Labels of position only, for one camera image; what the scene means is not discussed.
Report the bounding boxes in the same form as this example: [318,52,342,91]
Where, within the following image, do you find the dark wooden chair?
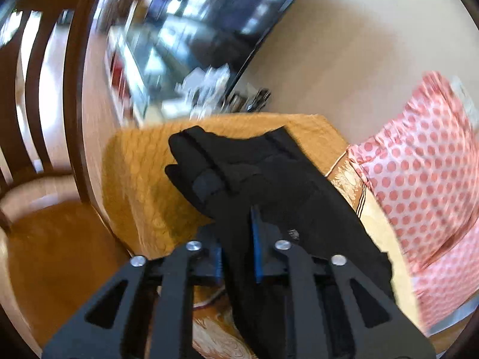
[0,0,130,255]

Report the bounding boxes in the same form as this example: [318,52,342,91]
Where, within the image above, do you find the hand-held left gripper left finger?
[42,228,224,359]

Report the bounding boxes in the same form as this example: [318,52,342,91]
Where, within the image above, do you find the large black television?
[144,0,324,115]

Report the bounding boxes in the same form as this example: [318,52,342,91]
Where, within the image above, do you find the black pants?
[165,125,396,359]

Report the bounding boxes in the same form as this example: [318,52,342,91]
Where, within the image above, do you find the white media cabinet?
[105,7,165,128]

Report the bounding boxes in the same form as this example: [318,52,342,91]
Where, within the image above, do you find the pink polka dot pillow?
[347,71,479,335]

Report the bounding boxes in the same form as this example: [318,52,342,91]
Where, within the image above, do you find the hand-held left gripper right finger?
[251,205,437,359]

